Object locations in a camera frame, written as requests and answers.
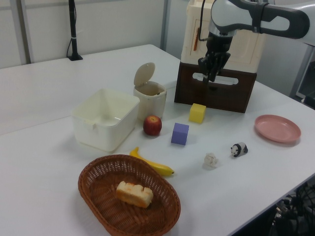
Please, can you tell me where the cream plastic bin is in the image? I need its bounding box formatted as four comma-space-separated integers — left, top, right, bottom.
71, 88, 140, 152

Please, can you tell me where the yellow foam cube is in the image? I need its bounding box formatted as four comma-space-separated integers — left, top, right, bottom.
189, 103, 207, 123

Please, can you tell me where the brown wicker basket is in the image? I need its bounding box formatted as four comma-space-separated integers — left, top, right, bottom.
78, 154, 182, 236

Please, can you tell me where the yellow banana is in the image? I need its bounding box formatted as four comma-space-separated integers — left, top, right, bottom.
129, 147, 175, 177

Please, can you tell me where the black white panda toy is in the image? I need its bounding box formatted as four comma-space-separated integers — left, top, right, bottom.
230, 142, 249, 158

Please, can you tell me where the white mini trash can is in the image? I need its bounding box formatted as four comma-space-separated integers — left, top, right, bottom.
133, 62, 168, 121

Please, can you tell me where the dark brown wooden box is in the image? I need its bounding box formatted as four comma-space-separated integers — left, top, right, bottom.
174, 61, 257, 114

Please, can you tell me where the pink round plate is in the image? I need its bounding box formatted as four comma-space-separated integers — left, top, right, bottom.
254, 114, 302, 143

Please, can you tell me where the black pole stand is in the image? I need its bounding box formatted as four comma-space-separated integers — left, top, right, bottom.
67, 0, 84, 61

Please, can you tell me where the black cable bundle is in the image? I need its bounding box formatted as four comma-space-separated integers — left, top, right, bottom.
270, 181, 315, 236

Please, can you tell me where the purple foam cube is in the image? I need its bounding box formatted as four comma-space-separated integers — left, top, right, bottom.
171, 122, 190, 146

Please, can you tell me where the toasted bread loaf piece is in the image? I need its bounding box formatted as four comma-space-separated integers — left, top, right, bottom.
116, 180, 154, 209

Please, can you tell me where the crumpled white paper ball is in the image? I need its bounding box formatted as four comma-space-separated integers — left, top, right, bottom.
203, 152, 220, 170

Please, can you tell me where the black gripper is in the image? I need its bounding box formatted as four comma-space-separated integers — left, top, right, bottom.
198, 34, 233, 86

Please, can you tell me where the red apple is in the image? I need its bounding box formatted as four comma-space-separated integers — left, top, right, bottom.
143, 115, 163, 136

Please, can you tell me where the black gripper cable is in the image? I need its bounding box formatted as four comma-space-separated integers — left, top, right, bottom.
198, 0, 209, 42

